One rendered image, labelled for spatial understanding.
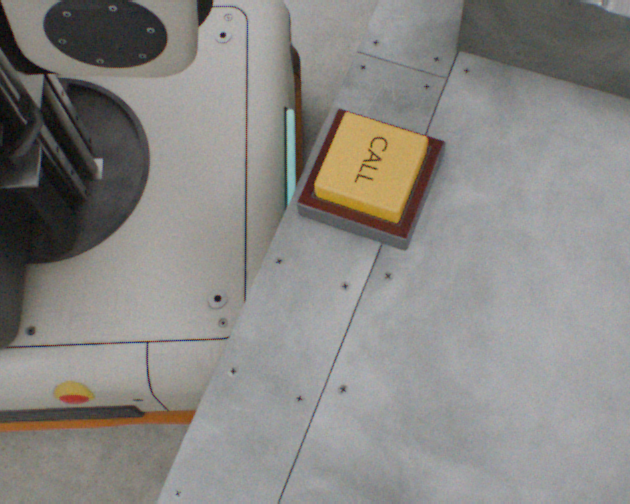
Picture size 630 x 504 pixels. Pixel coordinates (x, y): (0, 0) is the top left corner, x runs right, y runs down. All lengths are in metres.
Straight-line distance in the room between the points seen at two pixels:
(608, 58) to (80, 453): 1.04
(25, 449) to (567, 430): 1.04
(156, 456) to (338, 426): 0.86
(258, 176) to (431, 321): 0.67
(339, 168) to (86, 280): 0.67
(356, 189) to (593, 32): 0.19
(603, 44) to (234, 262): 0.67
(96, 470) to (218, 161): 0.51
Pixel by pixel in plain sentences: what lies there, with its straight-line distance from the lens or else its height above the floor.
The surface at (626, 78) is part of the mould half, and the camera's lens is 0.69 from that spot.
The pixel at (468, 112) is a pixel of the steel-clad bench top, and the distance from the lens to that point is 0.68.
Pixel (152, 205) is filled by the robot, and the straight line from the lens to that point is 1.26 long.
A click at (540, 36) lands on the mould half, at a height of 0.84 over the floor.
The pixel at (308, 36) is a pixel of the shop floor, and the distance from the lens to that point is 1.70.
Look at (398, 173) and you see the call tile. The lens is 0.61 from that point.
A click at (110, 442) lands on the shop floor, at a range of 1.46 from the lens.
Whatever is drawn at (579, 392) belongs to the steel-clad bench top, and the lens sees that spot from 0.62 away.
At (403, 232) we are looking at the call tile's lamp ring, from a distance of 0.61.
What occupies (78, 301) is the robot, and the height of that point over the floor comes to 0.28.
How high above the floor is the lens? 1.38
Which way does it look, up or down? 67 degrees down
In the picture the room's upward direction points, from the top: 9 degrees counter-clockwise
